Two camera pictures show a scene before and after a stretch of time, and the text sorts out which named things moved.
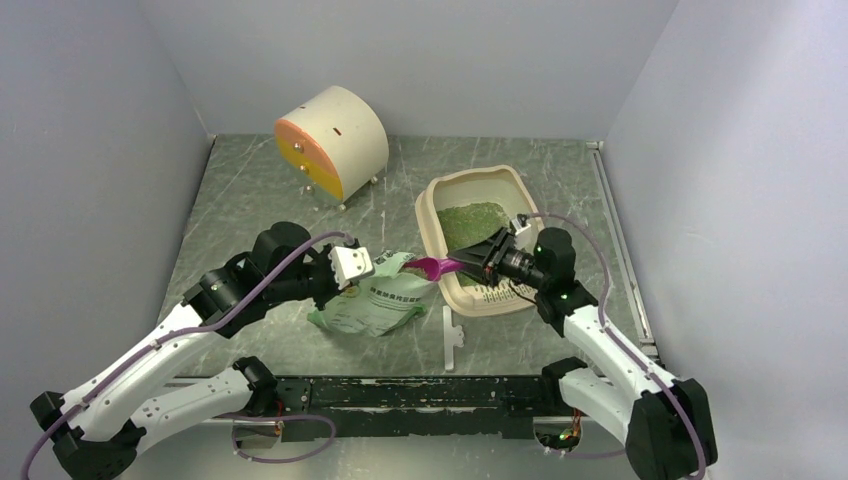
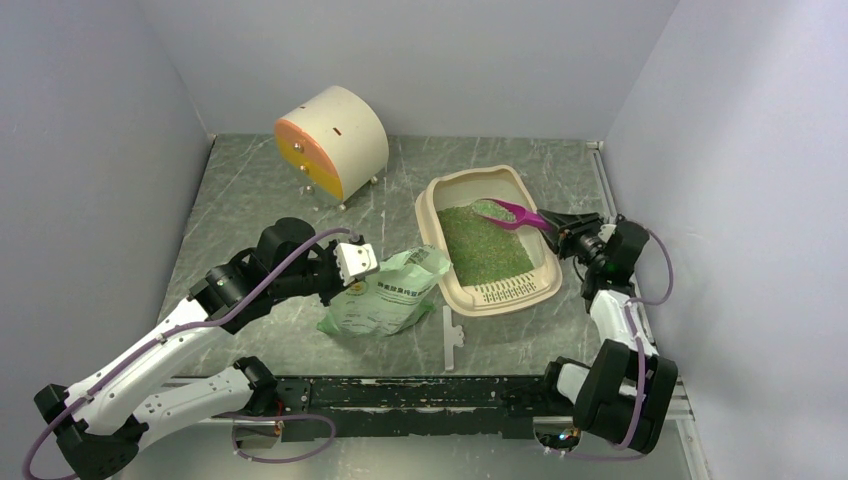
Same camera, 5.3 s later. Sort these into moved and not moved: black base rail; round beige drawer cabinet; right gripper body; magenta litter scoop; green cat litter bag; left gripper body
Moved: right gripper body; magenta litter scoop
Not moved: black base rail; left gripper body; round beige drawer cabinet; green cat litter bag
